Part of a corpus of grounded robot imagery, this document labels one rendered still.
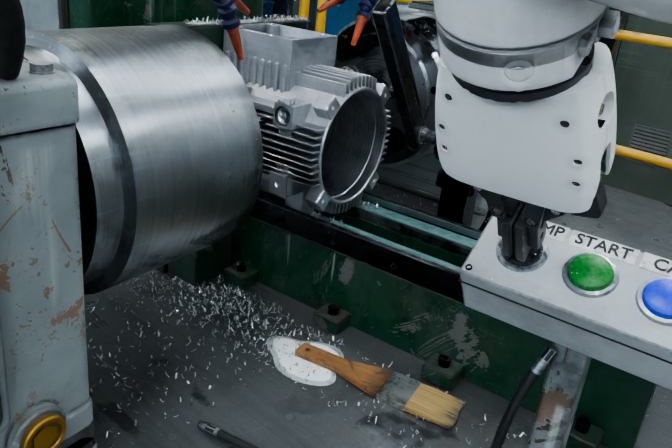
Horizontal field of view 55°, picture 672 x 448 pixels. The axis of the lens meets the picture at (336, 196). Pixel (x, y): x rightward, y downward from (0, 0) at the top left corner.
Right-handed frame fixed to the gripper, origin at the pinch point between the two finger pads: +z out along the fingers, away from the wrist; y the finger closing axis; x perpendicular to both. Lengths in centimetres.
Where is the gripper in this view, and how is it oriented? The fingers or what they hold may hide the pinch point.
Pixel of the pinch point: (521, 227)
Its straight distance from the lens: 47.5
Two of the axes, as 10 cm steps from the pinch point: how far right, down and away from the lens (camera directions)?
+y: -8.1, -2.9, 5.0
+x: -5.4, 7.0, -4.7
